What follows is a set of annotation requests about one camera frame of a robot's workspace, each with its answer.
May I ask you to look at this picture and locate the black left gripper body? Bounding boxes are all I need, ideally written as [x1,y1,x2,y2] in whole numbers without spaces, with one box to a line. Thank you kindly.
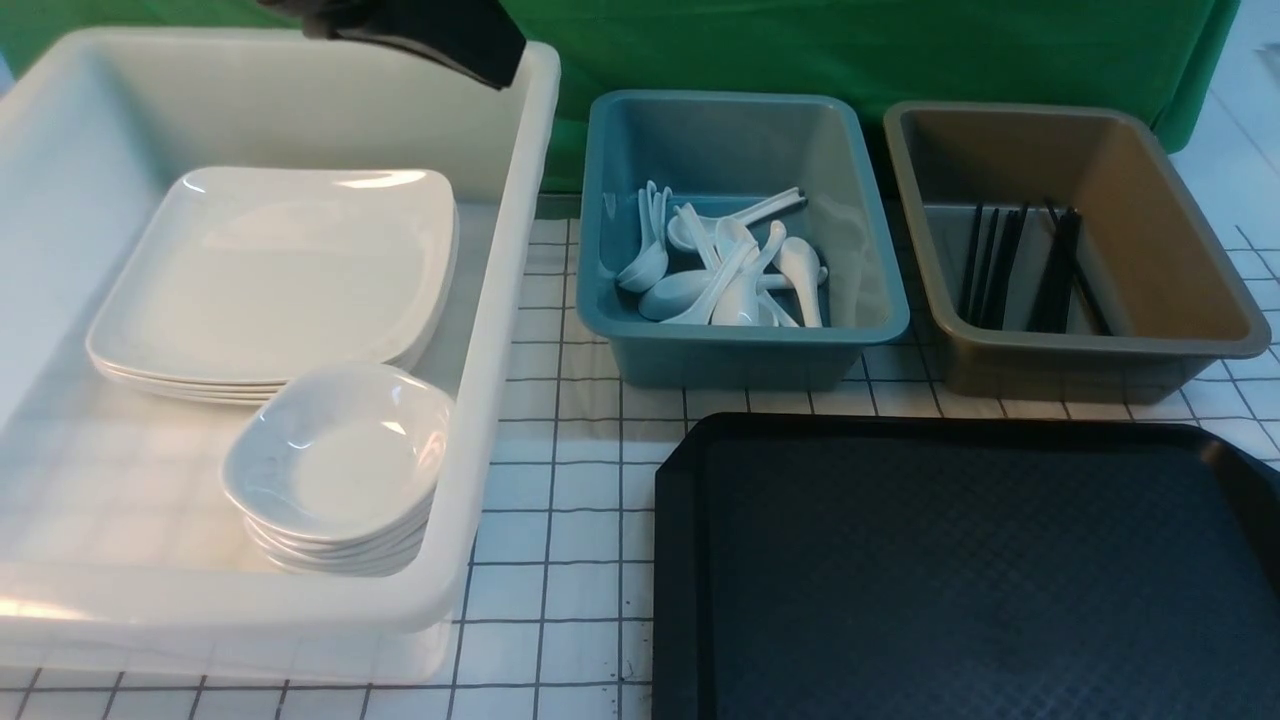
[259,1,527,90]

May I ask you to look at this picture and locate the large white rice plate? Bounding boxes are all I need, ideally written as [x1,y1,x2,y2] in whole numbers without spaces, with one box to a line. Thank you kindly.
[86,167,458,384]

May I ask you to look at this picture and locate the white bowl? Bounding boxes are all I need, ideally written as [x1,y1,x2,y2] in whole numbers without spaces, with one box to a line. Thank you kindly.
[242,474,440,562]
[243,500,433,574]
[221,372,454,541]

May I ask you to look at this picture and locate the white ceramic soup spoon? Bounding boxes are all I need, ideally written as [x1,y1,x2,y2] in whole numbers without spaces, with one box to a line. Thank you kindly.
[660,240,759,325]

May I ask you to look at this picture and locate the bottom white square plate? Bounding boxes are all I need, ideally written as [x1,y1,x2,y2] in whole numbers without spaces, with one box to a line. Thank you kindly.
[113,378,280,406]

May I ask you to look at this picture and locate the middle white square plate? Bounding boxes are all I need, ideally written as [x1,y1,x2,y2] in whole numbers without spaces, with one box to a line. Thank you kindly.
[95,360,431,401]

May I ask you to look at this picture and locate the blue-grey plastic bin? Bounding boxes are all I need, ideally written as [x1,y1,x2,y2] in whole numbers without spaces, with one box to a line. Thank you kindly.
[576,90,910,391]

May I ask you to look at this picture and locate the white spoon in bin left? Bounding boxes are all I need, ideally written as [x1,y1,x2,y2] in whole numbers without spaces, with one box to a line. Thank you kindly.
[616,179,669,293]

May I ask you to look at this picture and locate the white spoon in bin long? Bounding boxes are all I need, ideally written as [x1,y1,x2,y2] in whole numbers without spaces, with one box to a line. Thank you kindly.
[664,187,806,252]

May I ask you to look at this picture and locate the white spoon in bin centre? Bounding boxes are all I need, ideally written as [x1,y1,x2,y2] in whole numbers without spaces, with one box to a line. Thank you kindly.
[710,218,787,327]

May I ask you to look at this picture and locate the white spoon in bin right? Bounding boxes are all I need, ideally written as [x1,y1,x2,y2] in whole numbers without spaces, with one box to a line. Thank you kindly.
[774,236,823,328]

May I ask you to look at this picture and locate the lower white stacked bowls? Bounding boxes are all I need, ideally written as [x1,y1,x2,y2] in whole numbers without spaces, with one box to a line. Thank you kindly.
[256,542,422,577]

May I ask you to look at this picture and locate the black chopstick left bundle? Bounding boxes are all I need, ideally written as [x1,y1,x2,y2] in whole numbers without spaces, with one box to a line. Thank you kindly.
[957,202,1029,331]

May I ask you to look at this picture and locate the black chopstick bundle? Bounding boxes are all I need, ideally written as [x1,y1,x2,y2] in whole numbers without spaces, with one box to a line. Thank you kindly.
[957,202,1029,331]
[1025,196,1114,336]

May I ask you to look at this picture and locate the brown plastic bin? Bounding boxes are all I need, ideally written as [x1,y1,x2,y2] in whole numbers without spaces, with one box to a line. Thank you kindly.
[883,101,1271,404]

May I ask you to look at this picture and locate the black serving tray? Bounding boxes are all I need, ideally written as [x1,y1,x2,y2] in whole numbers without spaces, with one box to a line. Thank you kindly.
[652,413,1279,719]

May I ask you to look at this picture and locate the large white plastic bin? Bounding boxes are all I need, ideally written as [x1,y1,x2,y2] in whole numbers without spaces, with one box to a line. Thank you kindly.
[3,28,561,684]

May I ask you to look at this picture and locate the black chopstick right bundle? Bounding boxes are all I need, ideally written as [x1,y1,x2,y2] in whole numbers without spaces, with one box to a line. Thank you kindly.
[1025,196,1114,336]

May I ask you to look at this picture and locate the green backdrop cloth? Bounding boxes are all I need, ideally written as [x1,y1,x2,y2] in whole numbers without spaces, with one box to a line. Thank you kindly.
[0,0,1242,193]

